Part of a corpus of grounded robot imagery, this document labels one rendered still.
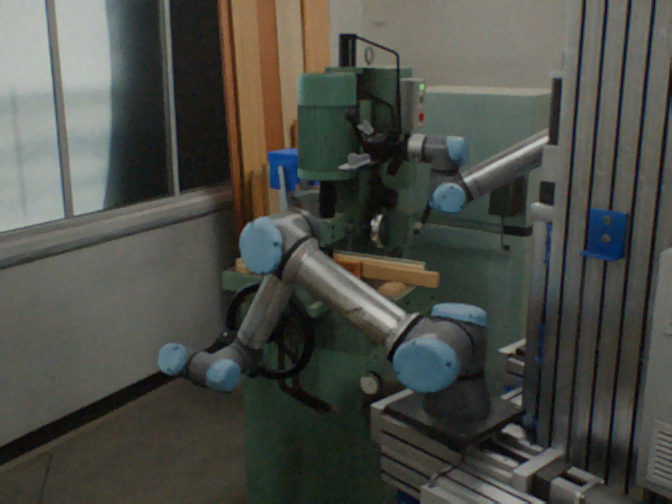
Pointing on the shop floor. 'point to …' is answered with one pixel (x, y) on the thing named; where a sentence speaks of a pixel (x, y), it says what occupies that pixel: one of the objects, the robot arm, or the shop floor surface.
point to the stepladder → (281, 165)
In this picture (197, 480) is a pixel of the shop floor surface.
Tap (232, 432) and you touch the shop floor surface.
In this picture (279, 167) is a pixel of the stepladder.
